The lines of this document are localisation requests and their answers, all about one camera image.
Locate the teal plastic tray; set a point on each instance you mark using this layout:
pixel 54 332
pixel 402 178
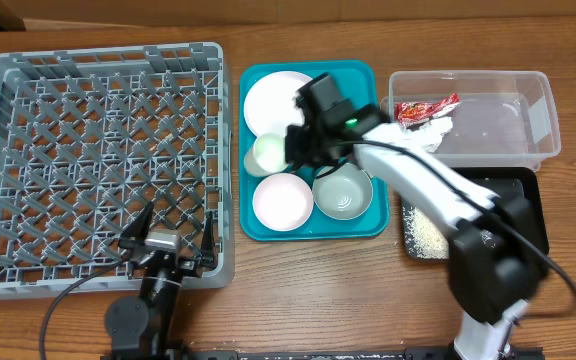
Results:
pixel 356 81

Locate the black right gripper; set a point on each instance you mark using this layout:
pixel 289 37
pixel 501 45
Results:
pixel 298 145

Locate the black tray bin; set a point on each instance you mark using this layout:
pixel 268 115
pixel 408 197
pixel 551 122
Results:
pixel 508 181

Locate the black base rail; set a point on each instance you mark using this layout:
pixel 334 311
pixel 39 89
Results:
pixel 413 353

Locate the grey dishwasher rack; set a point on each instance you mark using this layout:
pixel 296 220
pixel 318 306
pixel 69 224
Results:
pixel 88 138

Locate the large white plate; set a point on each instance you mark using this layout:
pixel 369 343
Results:
pixel 270 104

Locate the clear plastic bin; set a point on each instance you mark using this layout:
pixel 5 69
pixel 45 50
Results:
pixel 505 119

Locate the grey bowl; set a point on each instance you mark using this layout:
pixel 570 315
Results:
pixel 344 194

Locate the white rice grains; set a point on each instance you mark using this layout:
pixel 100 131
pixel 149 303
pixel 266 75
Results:
pixel 422 239

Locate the white paper cup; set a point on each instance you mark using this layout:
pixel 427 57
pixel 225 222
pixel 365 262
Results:
pixel 266 156

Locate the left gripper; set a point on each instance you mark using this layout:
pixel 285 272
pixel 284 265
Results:
pixel 191 267

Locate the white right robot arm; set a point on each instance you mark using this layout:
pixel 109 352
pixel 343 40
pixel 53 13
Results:
pixel 495 262

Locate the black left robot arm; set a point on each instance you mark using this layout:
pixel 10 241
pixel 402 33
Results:
pixel 139 325

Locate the red snack wrapper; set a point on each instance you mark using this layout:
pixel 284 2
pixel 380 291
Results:
pixel 410 114

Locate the small white bowl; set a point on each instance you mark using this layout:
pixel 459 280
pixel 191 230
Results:
pixel 283 202

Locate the white tissue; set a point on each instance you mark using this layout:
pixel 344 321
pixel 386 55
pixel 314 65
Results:
pixel 430 135

